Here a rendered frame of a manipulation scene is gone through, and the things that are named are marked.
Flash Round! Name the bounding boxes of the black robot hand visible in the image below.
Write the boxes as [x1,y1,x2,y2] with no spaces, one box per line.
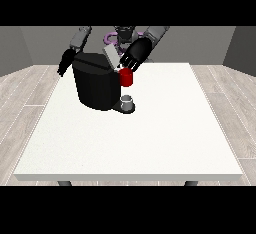
[57,47,75,78]
[118,37,153,71]

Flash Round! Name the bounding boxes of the pale grey machine lid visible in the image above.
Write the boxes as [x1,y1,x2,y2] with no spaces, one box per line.
[102,43,121,68]

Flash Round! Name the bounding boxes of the red pod holder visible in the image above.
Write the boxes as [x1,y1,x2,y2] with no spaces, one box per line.
[119,67,134,88]

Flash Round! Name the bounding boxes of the black coffee machine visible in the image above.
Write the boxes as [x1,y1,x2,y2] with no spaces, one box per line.
[71,52,136,115]

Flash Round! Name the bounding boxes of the grey robot trunk purple rings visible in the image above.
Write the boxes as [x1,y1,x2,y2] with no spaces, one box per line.
[103,26,155,63]

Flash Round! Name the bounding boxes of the small grey cup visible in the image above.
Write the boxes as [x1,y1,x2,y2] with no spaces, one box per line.
[120,94,134,110]

